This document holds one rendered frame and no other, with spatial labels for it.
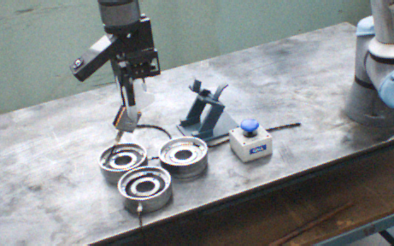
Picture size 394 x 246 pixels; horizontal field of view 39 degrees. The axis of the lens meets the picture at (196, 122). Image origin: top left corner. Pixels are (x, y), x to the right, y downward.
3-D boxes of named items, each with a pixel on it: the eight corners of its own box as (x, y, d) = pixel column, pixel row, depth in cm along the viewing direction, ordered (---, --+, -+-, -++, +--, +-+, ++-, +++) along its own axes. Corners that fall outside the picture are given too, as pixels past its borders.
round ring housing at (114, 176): (103, 190, 115) (100, 175, 113) (99, 162, 124) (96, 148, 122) (153, 179, 117) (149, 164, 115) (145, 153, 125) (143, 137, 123)
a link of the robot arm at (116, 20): (103, 9, 98) (92, -3, 105) (108, 33, 101) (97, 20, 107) (143, 0, 100) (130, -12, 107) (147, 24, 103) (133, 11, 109)
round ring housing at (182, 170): (184, 187, 114) (181, 171, 111) (150, 167, 120) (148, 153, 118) (219, 162, 119) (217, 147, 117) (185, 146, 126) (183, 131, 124)
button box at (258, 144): (244, 163, 118) (243, 144, 116) (230, 147, 124) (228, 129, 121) (277, 152, 121) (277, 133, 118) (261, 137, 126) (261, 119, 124)
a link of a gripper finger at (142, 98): (161, 120, 113) (153, 79, 109) (133, 128, 112) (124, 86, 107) (155, 114, 116) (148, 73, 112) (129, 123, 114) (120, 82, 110)
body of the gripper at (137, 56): (161, 78, 109) (153, 20, 103) (120, 90, 107) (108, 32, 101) (149, 64, 116) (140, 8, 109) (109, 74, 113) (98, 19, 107)
